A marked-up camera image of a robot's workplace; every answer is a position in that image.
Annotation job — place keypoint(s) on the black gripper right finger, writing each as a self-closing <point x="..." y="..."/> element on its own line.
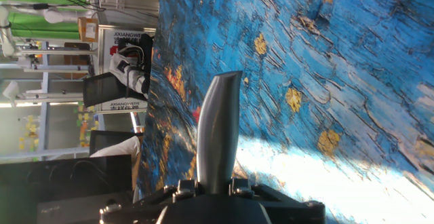
<point x="242" y="187"/>

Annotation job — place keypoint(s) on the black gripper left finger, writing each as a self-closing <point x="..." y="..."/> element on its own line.
<point x="184" y="188"/>

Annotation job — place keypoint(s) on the steel cleaver knife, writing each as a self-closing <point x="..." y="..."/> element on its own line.
<point x="217" y="132"/>

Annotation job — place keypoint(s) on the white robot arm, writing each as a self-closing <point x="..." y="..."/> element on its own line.
<point x="57" y="15"/>

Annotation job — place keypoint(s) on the black monitor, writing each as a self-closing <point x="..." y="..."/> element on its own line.
<point x="101" y="137"/>

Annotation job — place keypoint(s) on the black mesh panel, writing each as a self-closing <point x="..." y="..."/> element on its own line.
<point x="101" y="88"/>

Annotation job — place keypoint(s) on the black desk box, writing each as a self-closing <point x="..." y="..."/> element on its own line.
<point x="51" y="180"/>

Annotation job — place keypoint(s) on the starry night painting cloth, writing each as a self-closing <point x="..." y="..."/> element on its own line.
<point x="305" y="64"/>

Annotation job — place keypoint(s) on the white sign board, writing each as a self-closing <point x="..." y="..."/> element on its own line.
<point x="104" y="37"/>

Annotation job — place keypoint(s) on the small cardboard box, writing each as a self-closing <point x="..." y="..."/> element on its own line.
<point x="88" y="30"/>

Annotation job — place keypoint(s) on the aluminium shelf frame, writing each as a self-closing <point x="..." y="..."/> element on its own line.
<point x="44" y="115"/>

